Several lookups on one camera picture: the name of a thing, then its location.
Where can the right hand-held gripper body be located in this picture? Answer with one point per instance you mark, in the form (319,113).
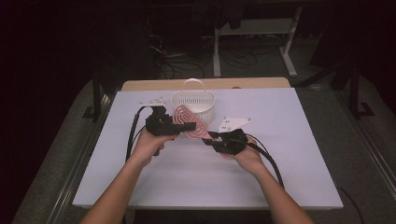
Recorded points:
(232,141)

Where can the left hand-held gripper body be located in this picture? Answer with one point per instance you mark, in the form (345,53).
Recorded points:
(158,123)

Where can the pink hairbrush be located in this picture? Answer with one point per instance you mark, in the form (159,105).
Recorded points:
(190,115)

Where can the white plastic basket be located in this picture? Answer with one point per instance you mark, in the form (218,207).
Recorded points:
(202,99)

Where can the person's right hand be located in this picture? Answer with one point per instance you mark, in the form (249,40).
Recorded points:
(249,158)

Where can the person's left hand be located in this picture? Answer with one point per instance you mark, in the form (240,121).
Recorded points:
(149,146)

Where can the black metal stand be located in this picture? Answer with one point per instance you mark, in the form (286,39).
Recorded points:
(96,99)
(355,93)

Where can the white metal desk frame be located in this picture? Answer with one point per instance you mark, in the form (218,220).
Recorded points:
(255,26)

